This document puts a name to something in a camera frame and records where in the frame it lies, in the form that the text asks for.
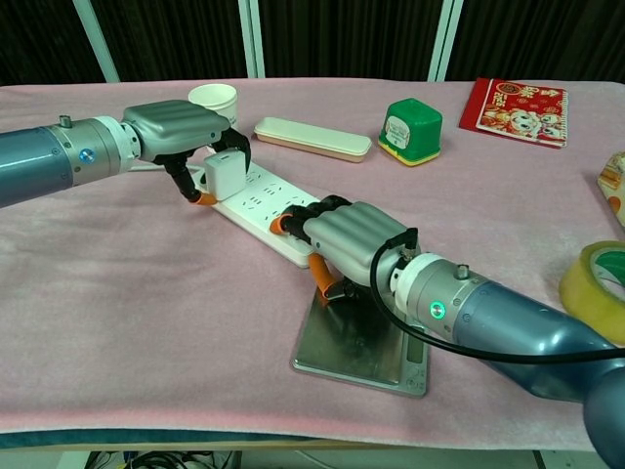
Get white frame post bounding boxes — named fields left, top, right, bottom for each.
left=236, top=0, right=268, bottom=79
left=71, top=0, right=121, bottom=84
left=426, top=0, right=464, bottom=83

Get pink tablecloth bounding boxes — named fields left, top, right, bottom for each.
left=0, top=77, right=625, bottom=451

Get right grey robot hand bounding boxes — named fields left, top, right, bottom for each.
left=269, top=194, right=421, bottom=308

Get white power strip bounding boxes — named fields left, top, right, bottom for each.
left=188, top=162, right=321, bottom=269

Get silver digital scale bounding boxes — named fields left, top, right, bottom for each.
left=290, top=287, right=429, bottom=399

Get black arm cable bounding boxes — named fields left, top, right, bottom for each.
left=368, top=227, right=625, bottom=365

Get yellow tape roll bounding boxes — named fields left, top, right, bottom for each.
left=558, top=238, right=625, bottom=347

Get green and yellow box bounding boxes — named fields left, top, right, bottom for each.
left=376, top=98, right=443, bottom=168

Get yellow snack package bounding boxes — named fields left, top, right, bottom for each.
left=596, top=150, right=625, bottom=231

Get red cartoon print booklet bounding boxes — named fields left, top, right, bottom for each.
left=458, top=76, right=569, bottom=149

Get white and pink pencil case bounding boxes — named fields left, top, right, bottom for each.
left=252, top=115, right=373, bottom=164

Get black floor cables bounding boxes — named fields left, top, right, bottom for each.
left=87, top=449, right=235, bottom=469

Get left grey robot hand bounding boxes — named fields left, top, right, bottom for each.
left=120, top=99, right=253, bottom=208

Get white plug adapter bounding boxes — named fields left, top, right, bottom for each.
left=202, top=149, right=248, bottom=202

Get white paper cup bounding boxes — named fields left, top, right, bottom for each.
left=187, top=83, right=239, bottom=133

